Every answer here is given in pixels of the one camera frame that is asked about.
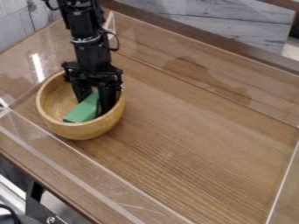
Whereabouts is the black table leg bracket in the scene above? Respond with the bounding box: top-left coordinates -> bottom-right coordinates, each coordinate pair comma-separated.
25,182 -> 68,224

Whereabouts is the green rectangular block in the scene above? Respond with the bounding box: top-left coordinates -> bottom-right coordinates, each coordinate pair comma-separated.
62,91 -> 98,123

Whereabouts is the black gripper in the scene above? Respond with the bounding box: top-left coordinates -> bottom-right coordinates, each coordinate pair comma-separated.
61,38 -> 122,116

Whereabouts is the brown wooden bowl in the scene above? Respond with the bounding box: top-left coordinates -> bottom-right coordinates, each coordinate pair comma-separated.
36,71 -> 126,140

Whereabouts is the clear acrylic corner bracket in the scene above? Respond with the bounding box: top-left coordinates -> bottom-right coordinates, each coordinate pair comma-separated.
102,11 -> 116,33

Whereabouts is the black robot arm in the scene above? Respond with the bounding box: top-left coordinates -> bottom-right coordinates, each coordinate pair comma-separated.
41,0 -> 122,116

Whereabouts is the clear acrylic tray wall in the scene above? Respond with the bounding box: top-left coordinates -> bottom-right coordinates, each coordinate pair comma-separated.
0,13 -> 299,224

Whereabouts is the black cable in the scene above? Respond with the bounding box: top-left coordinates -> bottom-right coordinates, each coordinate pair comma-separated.
0,203 -> 21,224

